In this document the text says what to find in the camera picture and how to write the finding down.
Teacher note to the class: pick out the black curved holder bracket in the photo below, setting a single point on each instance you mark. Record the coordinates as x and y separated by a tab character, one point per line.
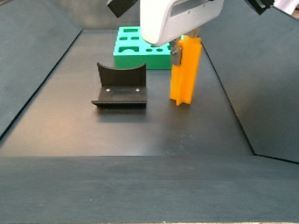
122	87

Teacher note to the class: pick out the green foam shape board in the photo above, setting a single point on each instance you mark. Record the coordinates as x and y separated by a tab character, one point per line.
134	52

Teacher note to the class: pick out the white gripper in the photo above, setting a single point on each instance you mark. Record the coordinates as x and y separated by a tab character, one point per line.
166	19

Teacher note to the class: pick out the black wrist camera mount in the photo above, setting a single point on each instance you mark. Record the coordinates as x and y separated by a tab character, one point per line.
120	6

